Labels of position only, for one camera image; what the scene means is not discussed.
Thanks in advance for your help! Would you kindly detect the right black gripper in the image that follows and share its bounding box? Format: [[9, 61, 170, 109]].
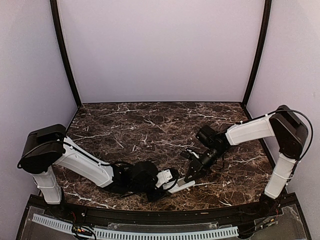
[[184, 145, 227, 182]]

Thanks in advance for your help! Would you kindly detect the white remote control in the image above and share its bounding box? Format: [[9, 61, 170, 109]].
[[163, 180, 196, 194]]

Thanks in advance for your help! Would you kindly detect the grey battery cover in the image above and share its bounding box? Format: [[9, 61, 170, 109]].
[[177, 179, 186, 187]]

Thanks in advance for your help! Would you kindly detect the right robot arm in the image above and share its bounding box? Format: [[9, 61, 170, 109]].
[[178, 105, 314, 217]]

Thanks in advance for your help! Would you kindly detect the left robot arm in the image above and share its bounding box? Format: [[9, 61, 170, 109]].
[[17, 124, 177, 218]]

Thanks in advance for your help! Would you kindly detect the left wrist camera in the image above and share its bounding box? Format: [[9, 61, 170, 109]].
[[155, 168, 180, 190]]

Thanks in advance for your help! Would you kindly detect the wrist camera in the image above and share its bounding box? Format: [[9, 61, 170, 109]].
[[180, 148, 200, 161], [155, 168, 180, 190]]

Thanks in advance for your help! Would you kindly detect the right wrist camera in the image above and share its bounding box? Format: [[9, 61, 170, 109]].
[[180, 148, 200, 161]]

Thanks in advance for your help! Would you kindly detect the white slotted cable duct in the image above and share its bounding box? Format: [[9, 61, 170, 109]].
[[32, 213, 239, 240]]

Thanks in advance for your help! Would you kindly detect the black front rail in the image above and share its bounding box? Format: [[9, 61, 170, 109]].
[[39, 202, 283, 227]]

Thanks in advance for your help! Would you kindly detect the right black frame post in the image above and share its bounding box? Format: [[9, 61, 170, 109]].
[[241, 0, 272, 109]]

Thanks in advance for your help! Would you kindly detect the black frame post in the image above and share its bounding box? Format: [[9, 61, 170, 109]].
[[241, 0, 272, 109], [49, 0, 82, 108]]

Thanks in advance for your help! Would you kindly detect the left black frame post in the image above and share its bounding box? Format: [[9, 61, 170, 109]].
[[49, 0, 82, 108]]

